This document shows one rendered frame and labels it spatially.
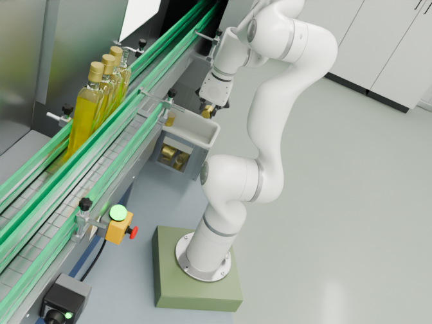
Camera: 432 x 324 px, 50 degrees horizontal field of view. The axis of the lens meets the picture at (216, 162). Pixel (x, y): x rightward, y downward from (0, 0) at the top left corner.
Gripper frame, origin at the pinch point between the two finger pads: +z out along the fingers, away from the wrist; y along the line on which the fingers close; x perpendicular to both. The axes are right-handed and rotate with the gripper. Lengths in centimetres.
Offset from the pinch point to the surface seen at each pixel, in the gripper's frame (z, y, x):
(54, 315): 8, -5, -90
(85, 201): -11, -10, -74
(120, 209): 5, -6, -57
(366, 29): 50, 83, 347
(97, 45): -14.8, -38.6, -16.6
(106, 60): -25, -26, -40
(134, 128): 2.9, -17.6, -24.8
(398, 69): 73, 133, 348
